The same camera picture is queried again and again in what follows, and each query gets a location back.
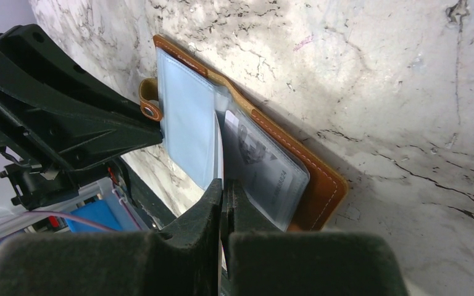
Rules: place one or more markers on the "brown leather card holder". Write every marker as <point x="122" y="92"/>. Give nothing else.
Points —
<point x="212" y="130"/>

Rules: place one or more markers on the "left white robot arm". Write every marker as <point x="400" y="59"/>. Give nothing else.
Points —
<point x="16" y="212"/>

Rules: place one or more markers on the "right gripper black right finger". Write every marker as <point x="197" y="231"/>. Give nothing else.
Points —
<point x="263" y="260"/>

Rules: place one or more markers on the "white printed card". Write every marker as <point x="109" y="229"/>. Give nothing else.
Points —
<point x="273" y="179"/>

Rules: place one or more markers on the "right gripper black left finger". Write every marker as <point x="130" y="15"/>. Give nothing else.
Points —
<point x="184" y="258"/>

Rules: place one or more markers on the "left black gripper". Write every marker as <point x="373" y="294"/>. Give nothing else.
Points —
<point x="59" y="125"/>

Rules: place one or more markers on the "blue bin under table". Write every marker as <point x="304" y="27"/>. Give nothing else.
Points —
<point x="98" y="212"/>

